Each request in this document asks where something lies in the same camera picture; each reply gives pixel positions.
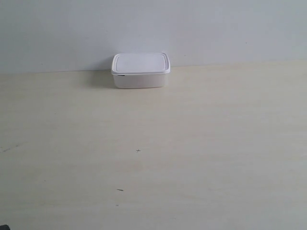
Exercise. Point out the white lidded plastic container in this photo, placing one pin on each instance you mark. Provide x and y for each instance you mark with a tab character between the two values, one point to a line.
140	70

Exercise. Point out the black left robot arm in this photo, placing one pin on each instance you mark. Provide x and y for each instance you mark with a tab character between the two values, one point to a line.
4	227

